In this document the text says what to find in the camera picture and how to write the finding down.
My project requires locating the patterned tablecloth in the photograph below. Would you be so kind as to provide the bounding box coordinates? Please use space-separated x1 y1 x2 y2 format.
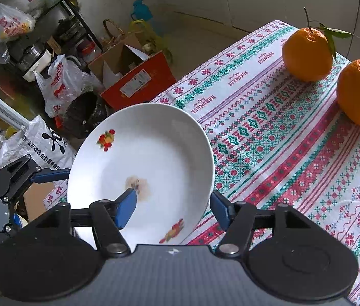
44 20 360 306

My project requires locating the red cardboard box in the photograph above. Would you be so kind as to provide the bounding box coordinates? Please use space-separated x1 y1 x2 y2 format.
87 43 177 111

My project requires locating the white bag with orange contents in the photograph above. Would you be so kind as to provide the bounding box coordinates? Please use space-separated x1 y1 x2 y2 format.
0 0 37 43

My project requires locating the black pot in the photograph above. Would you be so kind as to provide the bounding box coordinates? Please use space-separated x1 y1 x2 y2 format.
54 17 80 41

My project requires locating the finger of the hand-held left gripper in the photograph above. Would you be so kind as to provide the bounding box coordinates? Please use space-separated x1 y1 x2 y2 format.
4 154 71 185
7 212 23 232

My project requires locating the orange with stem and leaf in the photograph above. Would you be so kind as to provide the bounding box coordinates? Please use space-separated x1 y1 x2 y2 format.
282 8 360 82

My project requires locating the yellow green bag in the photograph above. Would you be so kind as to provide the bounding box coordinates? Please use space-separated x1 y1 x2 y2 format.
129 19 175 65

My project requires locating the wicker basket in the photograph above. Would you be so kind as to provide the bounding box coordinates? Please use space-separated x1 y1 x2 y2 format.
103 18 127 44

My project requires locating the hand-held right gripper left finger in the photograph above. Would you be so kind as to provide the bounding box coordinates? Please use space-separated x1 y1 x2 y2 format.
35 189 138 257

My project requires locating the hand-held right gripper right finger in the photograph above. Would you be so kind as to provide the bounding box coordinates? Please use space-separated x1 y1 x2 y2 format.
210 190 343 257

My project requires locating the white plate with fruit print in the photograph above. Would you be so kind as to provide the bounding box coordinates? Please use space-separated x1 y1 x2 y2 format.
67 103 215 245

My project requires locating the jar with red lid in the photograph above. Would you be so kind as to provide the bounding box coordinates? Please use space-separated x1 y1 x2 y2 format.
77 40 99 65

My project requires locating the black metal shelf rack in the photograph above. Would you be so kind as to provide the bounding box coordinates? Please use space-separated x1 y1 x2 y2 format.
0 0 104 82

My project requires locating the teal plastic jug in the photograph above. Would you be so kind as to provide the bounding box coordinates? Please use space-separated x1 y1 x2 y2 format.
130 0 154 28

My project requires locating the white sack with black print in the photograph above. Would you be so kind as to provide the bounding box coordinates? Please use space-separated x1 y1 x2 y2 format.
1 115 77 180

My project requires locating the black plastic bag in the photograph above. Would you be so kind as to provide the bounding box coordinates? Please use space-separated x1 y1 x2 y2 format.
63 94 108 139

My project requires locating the white bag with red print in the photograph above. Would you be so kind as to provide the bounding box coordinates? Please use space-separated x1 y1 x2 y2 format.
35 54 96 119

